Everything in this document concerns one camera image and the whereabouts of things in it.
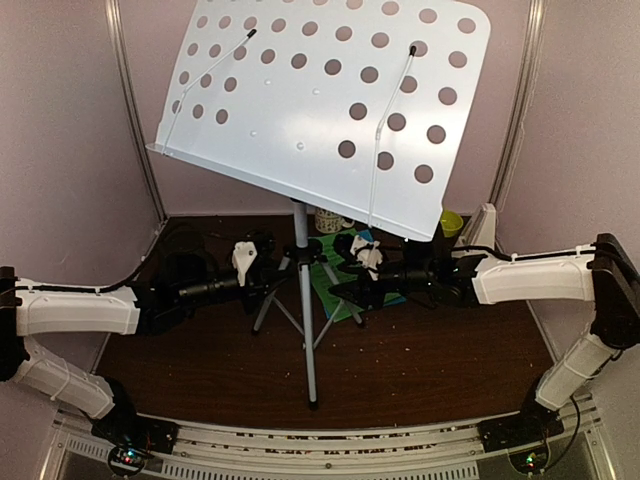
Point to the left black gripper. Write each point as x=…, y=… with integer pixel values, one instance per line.
x=256, y=285

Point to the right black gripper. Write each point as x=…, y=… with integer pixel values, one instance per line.
x=362, y=288

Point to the green sheet music page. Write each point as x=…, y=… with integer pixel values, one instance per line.
x=325, y=274

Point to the light blue music stand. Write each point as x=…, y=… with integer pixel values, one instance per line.
x=357, y=107

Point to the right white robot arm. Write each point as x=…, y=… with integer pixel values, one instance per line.
x=471, y=276

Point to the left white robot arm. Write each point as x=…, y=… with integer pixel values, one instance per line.
x=186, y=277

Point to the patterned mug with orange inside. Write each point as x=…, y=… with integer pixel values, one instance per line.
x=327, y=222

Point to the small green bowl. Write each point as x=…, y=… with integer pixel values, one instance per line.
x=451, y=223

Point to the white metronome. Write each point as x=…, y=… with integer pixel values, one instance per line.
x=481, y=228

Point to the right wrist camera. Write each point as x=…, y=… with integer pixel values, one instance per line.
x=368, y=255

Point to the front aluminium rail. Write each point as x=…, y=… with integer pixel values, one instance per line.
x=450, y=450

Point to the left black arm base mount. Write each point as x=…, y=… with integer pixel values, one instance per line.
x=134, y=437

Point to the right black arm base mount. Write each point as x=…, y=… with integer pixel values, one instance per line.
x=532, y=424

